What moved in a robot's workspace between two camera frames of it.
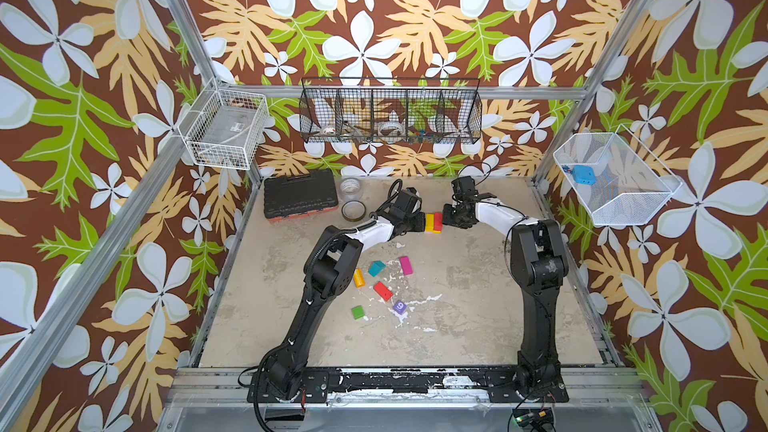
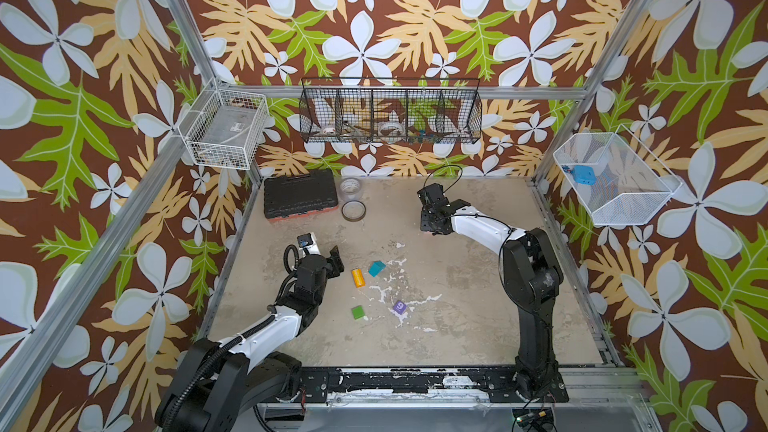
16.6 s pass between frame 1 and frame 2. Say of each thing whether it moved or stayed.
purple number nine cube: stayed
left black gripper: moved
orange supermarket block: stayed
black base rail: stayed
